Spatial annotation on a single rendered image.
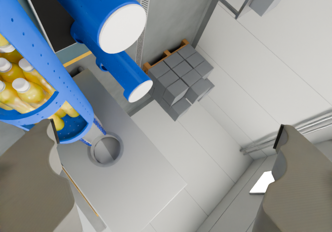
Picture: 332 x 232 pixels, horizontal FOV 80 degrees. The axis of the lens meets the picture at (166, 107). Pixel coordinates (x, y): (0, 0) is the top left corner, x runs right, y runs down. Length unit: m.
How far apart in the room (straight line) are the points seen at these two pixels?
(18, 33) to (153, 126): 5.23
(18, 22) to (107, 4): 0.48
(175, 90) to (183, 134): 2.18
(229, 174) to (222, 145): 0.82
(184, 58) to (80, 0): 3.46
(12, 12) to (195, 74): 3.80
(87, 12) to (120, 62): 0.86
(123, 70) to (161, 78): 2.21
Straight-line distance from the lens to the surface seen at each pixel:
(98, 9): 0.98
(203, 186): 5.71
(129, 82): 1.73
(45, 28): 2.08
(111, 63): 1.83
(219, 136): 6.16
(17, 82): 0.75
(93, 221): 1.72
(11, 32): 0.55
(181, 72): 4.10
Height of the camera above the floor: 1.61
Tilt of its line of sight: 10 degrees down
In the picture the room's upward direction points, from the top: 138 degrees clockwise
